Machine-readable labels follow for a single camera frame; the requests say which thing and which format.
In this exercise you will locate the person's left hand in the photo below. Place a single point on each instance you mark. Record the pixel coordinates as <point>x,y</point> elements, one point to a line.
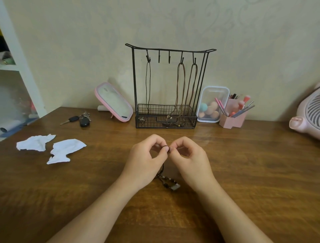
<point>142,165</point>

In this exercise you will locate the person's right hand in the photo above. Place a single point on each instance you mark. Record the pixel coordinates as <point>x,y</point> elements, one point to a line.
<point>195,167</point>

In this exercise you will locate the person's left forearm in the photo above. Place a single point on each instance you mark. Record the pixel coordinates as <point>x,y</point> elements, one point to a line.
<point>92,217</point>

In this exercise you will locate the person's right forearm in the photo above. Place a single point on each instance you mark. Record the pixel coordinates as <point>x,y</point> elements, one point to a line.
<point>232,217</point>

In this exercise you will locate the small peach makeup sponge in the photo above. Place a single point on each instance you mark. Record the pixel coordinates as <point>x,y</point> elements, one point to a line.
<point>201,115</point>

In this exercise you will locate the pink brush holder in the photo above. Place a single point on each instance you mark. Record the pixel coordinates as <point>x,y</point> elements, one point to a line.
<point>231,123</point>

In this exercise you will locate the teal makeup sponge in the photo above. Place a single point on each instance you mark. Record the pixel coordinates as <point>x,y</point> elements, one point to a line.
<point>203,107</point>

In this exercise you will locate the pink pen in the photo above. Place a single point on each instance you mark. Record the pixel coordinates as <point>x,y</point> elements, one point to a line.
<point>218,102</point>
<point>222,105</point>

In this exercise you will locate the pink framed table mirror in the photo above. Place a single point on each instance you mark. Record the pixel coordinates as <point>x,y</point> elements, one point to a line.
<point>113,101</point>

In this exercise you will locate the black oval key fob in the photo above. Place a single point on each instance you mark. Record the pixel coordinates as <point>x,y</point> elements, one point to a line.
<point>84,122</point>

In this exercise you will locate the grey purple pencil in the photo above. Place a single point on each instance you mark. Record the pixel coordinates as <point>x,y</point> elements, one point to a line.
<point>243,110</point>

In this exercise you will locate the silver key bunch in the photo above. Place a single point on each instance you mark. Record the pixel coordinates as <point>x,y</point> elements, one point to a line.
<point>86,115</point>

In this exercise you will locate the clear plastic container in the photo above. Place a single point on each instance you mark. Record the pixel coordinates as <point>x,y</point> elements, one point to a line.
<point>213,92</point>

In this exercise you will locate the white crumpled paper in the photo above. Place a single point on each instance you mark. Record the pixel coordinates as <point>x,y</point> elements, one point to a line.
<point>33,143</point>
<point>66,147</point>

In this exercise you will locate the pink makeup brush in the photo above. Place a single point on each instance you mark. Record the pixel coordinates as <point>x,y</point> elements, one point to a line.
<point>241,103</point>

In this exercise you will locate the dark cosmetic pencils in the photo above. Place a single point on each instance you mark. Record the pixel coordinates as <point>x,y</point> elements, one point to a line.
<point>234,96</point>

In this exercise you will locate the black headed car key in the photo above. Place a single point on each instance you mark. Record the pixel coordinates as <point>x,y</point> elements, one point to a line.
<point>74,118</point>

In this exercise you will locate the coral tipped makeup brush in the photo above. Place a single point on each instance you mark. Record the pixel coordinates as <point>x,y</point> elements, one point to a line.
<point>247,98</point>

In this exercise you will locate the pink pig shaped desk fan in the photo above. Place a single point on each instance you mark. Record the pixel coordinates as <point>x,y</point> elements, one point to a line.
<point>307,120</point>

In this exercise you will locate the blue flat folder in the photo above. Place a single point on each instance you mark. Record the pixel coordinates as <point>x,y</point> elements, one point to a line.
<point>15,130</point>

